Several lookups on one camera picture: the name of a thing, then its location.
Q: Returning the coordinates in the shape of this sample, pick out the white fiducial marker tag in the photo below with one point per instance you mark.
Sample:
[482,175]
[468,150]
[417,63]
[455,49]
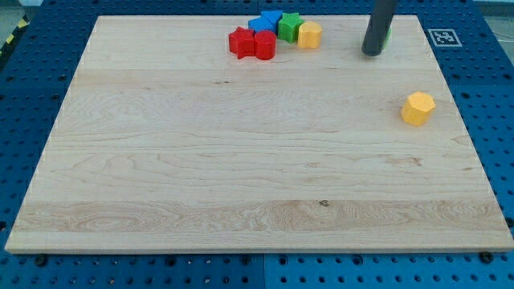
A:
[443,37]

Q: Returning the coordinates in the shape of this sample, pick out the red star block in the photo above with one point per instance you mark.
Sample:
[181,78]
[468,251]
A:
[241,42]

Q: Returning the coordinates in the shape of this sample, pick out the yellow heart block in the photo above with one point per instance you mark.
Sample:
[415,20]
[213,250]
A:
[309,35]

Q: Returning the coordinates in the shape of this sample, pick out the green block behind pusher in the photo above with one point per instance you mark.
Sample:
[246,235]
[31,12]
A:
[387,36]

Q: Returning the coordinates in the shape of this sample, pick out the blue block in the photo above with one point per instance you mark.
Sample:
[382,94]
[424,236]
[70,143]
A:
[267,21]

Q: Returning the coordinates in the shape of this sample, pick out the yellow black hazard tape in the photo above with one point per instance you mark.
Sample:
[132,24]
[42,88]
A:
[15,36]

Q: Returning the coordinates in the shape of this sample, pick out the wooden board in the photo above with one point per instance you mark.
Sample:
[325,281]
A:
[166,143]

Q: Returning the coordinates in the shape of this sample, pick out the yellow hexagon block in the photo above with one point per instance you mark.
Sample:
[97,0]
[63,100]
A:
[418,108]

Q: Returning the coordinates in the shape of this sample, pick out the green star block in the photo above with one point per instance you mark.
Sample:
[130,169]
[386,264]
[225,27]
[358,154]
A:
[288,27]

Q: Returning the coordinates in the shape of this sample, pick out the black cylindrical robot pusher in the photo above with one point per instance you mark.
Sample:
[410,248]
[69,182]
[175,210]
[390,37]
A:
[379,23]

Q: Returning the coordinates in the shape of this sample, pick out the red cylinder block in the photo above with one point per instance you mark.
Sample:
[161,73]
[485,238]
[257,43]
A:
[265,45]

